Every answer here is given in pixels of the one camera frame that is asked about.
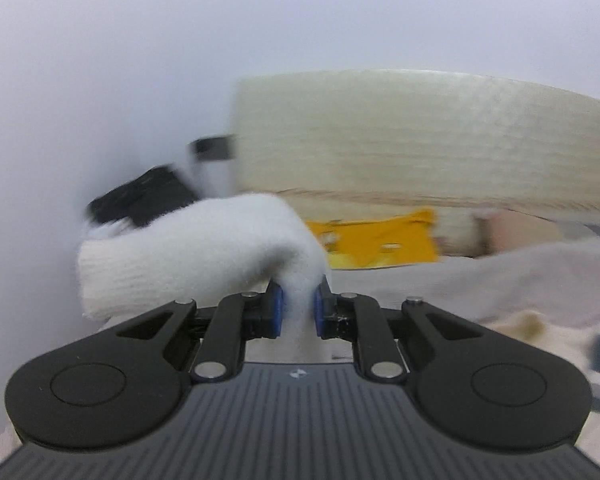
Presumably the cream sweater with blue stripes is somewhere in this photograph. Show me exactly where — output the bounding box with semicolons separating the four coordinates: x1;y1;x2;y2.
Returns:
77;192;600;466

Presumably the yellow pillow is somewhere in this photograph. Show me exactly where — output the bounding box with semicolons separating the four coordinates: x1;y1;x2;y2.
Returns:
305;208;440;271

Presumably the black wall socket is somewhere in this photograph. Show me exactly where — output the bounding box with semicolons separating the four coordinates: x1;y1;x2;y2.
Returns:
189;134;236;163

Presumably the black clothing pile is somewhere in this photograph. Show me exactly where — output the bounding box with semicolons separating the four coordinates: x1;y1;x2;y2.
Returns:
86;164;201;228

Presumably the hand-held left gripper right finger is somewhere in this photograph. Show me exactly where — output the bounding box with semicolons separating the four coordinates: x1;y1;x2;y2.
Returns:
312;280;502;384

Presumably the pink pillow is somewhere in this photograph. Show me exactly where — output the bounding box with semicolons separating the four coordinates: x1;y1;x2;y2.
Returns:
490;210;561;256

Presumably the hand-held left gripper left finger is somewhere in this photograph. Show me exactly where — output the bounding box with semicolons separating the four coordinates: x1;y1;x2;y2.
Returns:
96;280;286;384

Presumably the grey duvet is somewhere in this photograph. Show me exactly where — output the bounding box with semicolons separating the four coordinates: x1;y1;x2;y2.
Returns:
330;237;600;326

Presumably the floral pillow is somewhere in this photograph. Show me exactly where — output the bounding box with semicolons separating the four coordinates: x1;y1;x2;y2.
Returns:
432;210;493;258

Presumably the cream quilted headboard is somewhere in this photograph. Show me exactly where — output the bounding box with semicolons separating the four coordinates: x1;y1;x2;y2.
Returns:
234;69;600;213

